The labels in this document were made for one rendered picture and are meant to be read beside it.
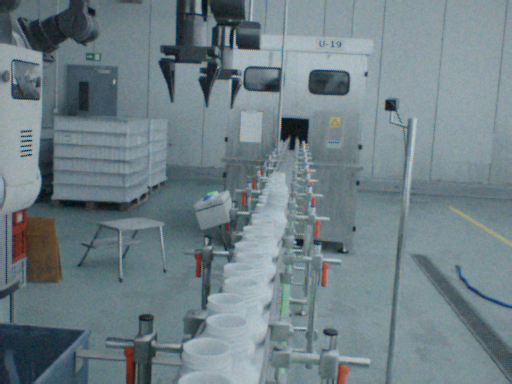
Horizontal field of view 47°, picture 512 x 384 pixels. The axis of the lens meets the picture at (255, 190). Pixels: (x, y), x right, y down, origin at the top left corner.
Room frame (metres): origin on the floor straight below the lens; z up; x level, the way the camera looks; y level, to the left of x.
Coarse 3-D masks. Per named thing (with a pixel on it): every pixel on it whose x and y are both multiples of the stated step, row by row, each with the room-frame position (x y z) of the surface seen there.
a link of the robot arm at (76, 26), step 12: (72, 0) 1.50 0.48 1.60; (84, 0) 1.52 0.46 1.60; (96, 0) 1.55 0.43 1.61; (72, 12) 1.50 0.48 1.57; (84, 12) 1.50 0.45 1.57; (96, 12) 1.59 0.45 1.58; (60, 24) 1.50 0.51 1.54; (72, 24) 1.50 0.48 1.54; (84, 24) 1.50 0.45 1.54; (72, 36) 1.50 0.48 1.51; (84, 36) 1.51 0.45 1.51; (96, 36) 1.59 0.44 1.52
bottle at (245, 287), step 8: (232, 280) 0.61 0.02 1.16; (240, 280) 0.61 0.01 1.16; (248, 280) 0.61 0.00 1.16; (224, 288) 0.59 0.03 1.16; (232, 288) 0.58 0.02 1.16; (240, 288) 0.58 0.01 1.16; (248, 288) 0.58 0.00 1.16; (256, 288) 0.59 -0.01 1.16; (248, 296) 0.58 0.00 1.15; (256, 296) 0.59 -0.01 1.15; (248, 304) 0.58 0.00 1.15; (256, 304) 0.59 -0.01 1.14; (248, 312) 0.58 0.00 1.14; (256, 312) 0.59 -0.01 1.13; (248, 320) 0.58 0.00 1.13; (256, 320) 0.58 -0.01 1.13; (248, 328) 0.57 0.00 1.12; (256, 328) 0.58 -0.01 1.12; (264, 328) 0.58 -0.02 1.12; (256, 336) 0.57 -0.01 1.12; (264, 336) 0.58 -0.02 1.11; (256, 344) 0.57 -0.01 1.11; (264, 344) 0.59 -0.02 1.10; (256, 352) 0.57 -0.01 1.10; (256, 360) 0.57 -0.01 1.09
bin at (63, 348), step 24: (0, 336) 0.99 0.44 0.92; (24, 336) 0.99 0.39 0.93; (48, 336) 0.98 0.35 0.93; (72, 336) 0.98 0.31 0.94; (0, 360) 0.99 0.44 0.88; (24, 360) 0.99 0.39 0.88; (48, 360) 0.98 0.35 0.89; (72, 360) 0.91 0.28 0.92; (120, 360) 0.91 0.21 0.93; (168, 360) 0.92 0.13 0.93
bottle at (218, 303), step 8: (216, 296) 0.55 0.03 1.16; (224, 296) 0.55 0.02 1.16; (232, 296) 0.55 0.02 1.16; (240, 296) 0.55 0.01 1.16; (208, 304) 0.53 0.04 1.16; (216, 304) 0.52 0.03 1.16; (224, 304) 0.52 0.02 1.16; (232, 304) 0.52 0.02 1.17; (240, 304) 0.53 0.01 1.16; (208, 312) 0.53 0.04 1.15; (216, 312) 0.52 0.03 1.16; (224, 312) 0.52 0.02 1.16; (232, 312) 0.52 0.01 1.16; (240, 312) 0.53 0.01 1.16; (200, 336) 0.54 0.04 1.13; (248, 352) 0.52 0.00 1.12
